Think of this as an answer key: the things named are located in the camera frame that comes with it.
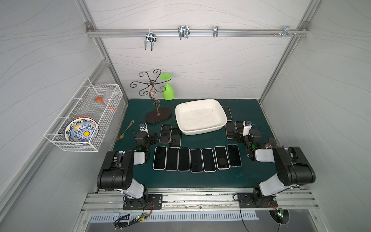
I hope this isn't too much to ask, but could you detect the grey case phone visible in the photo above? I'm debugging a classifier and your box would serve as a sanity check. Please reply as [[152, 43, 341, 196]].
[[235, 121, 244, 133]]

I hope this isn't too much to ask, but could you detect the clear case phone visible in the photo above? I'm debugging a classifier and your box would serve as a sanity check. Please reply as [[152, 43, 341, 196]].
[[227, 144, 242, 167]]

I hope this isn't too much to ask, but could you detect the light pink case phone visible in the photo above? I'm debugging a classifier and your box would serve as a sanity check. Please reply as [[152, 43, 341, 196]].
[[153, 147, 167, 170]]

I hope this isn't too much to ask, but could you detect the pale green case phone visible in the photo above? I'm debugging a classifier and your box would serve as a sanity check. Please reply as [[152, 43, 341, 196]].
[[170, 129, 182, 148]]

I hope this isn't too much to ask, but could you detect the rose case phone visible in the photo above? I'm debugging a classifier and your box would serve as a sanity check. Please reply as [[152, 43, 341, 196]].
[[165, 148, 178, 171]]

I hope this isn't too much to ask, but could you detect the dark pink case phone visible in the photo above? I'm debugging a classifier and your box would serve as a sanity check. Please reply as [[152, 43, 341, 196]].
[[214, 146, 230, 170]]

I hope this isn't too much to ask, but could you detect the dark green screen phone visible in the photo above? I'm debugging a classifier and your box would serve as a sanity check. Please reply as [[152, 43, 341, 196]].
[[222, 106, 233, 121]]

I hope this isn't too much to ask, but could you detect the mint green case phone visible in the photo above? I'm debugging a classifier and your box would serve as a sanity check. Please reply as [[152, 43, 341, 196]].
[[178, 148, 190, 172]]

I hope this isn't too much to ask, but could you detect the cream case phone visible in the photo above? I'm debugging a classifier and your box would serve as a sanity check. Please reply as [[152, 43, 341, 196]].
[[202, 148, 216, 173]]

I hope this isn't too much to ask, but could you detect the white plastic storage box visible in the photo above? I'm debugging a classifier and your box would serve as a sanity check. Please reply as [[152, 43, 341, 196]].
[[175, 99, 227, 135]]

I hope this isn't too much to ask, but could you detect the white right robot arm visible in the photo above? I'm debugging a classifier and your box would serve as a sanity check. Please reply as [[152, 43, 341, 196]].
[[233, 129, 316, 198]]

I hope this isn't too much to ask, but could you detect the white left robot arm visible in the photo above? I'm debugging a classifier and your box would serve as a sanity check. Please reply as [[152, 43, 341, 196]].
[[97, 131, 158, 202]]

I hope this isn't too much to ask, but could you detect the brass spoon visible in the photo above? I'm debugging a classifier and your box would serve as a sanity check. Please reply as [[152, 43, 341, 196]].
[[116, 120, 135, 142]]

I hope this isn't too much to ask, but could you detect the black metal cup stand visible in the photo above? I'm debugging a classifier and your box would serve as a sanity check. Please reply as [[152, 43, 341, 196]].
[[129, 69, 173, 124]]

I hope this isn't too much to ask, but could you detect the green table mat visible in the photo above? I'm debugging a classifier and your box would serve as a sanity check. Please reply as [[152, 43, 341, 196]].
[[114, 99, 276, 189]]

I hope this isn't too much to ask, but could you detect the green plastic wine glass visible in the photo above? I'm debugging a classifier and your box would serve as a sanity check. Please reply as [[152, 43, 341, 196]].
[[160, 73, 175, 101]]

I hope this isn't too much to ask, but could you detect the blue yellow patterned plate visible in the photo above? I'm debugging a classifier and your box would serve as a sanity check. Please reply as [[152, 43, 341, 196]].
[[64, 117, 98, 142]]

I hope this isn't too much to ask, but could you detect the orange plastic funnel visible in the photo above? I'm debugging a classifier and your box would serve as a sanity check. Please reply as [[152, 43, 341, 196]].
[[95, 97, 117, 112]]

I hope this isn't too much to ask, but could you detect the white vent strip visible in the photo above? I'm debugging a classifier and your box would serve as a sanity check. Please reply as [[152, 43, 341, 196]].
[[89, 210, 259, 223]]

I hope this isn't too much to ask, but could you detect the left metal hook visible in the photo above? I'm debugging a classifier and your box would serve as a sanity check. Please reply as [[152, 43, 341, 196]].
[[145, 32, 157, 51]]

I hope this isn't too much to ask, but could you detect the metal hook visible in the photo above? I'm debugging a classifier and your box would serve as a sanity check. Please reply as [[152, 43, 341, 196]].
[[178, 26, 190, 40], [145, 32, 157, 51]]

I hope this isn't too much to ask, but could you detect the middle metal hook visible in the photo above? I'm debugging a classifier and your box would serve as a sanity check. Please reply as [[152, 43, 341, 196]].
[[178, 26, 190, 40]]

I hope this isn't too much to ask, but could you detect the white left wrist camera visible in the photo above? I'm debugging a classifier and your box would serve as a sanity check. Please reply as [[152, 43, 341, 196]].
[[139, 123, 148, 133]]

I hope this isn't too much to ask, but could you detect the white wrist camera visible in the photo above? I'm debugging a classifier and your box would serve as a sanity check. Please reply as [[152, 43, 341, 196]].
[[243, 121, 252, 136], [139, 123, 148, 133]]

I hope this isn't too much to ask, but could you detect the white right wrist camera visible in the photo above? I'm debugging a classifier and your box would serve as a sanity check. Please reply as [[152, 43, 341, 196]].
[[243, 121, 252, 136]]

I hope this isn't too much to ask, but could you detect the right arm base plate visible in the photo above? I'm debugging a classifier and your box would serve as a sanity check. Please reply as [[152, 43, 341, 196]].
[[233, 193, 278, 209]]

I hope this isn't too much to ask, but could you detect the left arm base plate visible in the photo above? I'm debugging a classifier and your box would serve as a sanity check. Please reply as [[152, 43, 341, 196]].
[[122, 194, 163, 210]]

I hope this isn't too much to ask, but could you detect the white wire wall basket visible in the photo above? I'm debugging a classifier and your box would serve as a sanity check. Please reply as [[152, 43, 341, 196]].
[[44, 79, 123, 152]]

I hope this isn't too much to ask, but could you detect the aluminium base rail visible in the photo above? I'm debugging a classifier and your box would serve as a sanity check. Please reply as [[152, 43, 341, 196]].
[[81, 188, 319, 213]]

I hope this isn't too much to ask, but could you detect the red black wire bundle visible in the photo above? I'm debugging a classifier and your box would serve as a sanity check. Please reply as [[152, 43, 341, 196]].
[[112, 200, 153, 230]]

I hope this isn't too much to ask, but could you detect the right metal bracket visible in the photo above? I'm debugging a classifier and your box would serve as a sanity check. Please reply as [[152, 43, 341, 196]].
[[272, 26, 298, 38]]

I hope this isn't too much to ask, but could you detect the small metal bracket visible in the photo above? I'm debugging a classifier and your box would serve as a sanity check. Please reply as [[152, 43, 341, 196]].
[[213, 26, 219, 38]]

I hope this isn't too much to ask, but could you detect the aluminium top rail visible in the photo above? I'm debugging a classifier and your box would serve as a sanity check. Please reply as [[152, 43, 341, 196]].
[[87, 28, 309, 38]]

